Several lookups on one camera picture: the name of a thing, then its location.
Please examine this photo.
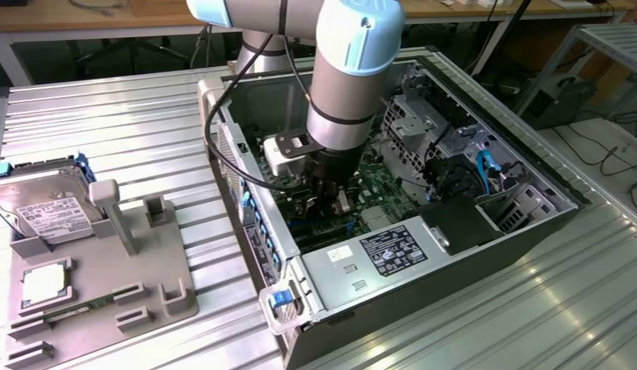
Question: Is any black box device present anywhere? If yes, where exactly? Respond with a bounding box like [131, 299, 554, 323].
[522, 76, 598, 131]

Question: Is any black camera cable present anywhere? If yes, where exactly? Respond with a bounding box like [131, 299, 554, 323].
[202, 32, 319, 190]

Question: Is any perforated silver disk bay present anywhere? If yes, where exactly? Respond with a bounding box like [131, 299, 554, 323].
[475, 183, 558, 234]

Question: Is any black expansion slot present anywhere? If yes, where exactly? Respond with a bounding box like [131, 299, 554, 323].
[298, 230, 354, 251]
[292, 223, 351, 243]

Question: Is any silver CPU chip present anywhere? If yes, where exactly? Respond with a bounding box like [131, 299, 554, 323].
[20, 264, 73, 308]

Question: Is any silver chipset heatsink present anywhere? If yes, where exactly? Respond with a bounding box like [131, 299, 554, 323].
[359, 207, 397, 229]

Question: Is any green RAM stick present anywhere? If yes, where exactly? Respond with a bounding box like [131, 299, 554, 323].
[43, 294, 119, 322]

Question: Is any silver power supply unit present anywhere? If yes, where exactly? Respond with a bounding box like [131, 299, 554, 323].
[300, 198, 505, 311]

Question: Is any metal slat side table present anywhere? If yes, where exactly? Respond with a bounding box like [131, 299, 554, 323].
[518, 22, 637, 128]

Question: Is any open black PC case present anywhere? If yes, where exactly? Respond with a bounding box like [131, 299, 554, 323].
[196, 53, 594, 370]

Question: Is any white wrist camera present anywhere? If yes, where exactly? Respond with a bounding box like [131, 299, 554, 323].
[263, 130, 319, 177]

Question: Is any green motherboard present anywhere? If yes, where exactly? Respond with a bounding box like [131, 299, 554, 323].
[254, 125, 407, 252]

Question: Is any hard disk with blue caddy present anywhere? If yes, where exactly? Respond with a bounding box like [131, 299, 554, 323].
[0, 152, 107, 247]

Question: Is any grey parts rack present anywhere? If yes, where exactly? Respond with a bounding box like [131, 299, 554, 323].
[0, 180, 202, 370]

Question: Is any silver metal drive cage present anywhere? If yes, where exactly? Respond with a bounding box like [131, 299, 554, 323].
[382, 92, 483, 187]

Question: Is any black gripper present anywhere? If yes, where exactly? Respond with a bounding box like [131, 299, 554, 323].
[304, 146, 364, 192]

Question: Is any blue SATA wire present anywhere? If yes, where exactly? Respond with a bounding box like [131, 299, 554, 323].
[474, 148, 505, 198]

